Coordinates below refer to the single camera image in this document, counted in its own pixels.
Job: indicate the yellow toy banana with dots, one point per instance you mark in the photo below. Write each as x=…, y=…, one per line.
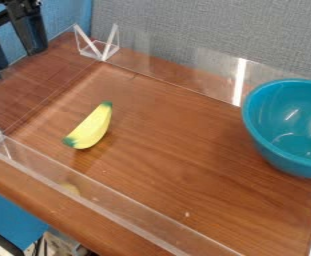
x=89, y=131

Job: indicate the clear acrylic barrier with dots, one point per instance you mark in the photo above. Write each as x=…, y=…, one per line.
x=156, y=228
x=217, y=75

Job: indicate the clear acrylic back barrier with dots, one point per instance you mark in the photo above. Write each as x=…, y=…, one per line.
x=217, y=75

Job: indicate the clear acrylic corner bracket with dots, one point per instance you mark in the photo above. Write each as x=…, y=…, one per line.
x=99, y=50

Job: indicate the clear acrylic front barrier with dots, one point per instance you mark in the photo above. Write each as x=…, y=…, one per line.
x=156, y=228

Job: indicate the blue plastic bowl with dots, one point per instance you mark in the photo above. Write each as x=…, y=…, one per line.
x=276, y=118

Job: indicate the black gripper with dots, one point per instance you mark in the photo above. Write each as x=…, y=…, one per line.
x=22, y=14

